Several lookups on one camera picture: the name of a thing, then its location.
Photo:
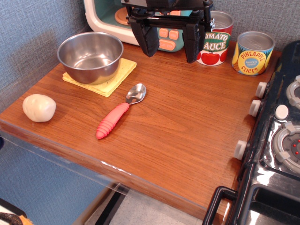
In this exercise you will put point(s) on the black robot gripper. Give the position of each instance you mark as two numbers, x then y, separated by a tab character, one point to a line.
191	16

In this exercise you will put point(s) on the red handled metal spoon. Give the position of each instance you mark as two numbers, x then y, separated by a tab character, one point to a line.
135	95

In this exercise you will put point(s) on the tomato sauce can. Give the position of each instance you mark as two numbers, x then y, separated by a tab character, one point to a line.
217	42

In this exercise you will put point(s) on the toy microwave teal white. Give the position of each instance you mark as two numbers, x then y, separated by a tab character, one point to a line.
109	16

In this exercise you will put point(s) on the stainless steel bowl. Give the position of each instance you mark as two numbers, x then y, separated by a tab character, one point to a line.
91	57

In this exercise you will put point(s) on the pineapple slices can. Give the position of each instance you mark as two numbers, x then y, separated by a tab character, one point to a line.
252	53

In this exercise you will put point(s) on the yellow folded cloth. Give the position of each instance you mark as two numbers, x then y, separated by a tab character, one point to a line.
107	88

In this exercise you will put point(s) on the grey stove knob upper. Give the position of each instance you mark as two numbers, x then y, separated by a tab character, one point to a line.
261	88

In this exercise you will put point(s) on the grey stove knob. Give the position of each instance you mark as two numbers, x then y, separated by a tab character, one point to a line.
254	108
240	149
261	88

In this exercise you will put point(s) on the grey stove knob middle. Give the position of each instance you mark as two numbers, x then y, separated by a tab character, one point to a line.
254	108

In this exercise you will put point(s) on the grey stove knob lower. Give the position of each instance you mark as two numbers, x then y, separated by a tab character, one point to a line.
240	149

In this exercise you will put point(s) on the white potato toy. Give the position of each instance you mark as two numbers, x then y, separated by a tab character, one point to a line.
39	108

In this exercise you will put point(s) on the black toy stove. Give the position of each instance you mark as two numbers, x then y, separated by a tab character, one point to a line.
269	178

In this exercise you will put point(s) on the orange striped object corner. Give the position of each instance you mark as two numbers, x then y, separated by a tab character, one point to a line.
12	215

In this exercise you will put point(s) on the black oven door handle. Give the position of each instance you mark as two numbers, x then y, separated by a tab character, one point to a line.
220	193

